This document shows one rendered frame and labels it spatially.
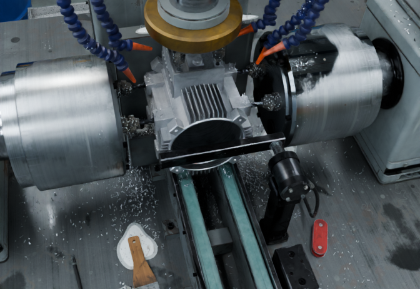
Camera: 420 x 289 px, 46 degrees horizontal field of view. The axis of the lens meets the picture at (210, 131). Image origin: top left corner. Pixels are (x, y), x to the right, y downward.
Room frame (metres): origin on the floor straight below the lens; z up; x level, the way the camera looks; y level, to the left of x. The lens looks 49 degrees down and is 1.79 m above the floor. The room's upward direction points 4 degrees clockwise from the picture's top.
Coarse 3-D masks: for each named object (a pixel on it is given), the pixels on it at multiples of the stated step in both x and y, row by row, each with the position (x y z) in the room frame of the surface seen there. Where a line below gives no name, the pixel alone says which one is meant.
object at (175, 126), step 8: (152, 64) 0.78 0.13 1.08; (160, 64) 0.78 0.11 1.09; (232, 112) 0.66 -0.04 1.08; (240, 112) 0.66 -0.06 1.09; (176, 120) 0.62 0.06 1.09; (232, 120) 0.64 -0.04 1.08; (240, 120) 0.65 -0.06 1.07; (168, 128) 0.61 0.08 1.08; (176, 128) 0.61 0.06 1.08; (232, 160) 0.64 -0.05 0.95; (176, 168) 0.61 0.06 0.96
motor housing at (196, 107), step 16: (224, 80) 0.77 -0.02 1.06; (160, 96) 0.71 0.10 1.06; (192, 96) 0.67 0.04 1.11; (208, 96) 0.67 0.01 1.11; (224, 96) 0.71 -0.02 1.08; (176, 112) 0.66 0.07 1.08; (192, 112) 0.63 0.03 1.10; (208, 112) 0.63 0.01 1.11; (224, 112) 0.65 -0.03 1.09; (160, 128) 0.63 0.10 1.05; (192, 128) 0.74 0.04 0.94; (208, 128) 0.73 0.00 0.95; (224, 128) 0.72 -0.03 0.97; (240, 128) 0.65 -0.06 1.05; (160, 144) 0.61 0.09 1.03; (176, 144) 0.67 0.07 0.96; (192, 144) 0.69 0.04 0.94; (224, 160) 0.64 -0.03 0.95
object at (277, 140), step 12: (216, 144) 0.62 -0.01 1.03; (228, 144) 0.62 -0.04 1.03; (240, 144) 0.63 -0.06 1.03; (252, 144) 0.63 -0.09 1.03; (264, 144) 0.64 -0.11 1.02; (168, 156) 0.58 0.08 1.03; (180, 156) 0.59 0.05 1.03; (192, 156) 0.59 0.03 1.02; (204, 156) 0.60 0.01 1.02; (216, 156) 0.61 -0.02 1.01; (228, 156) 0.61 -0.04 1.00
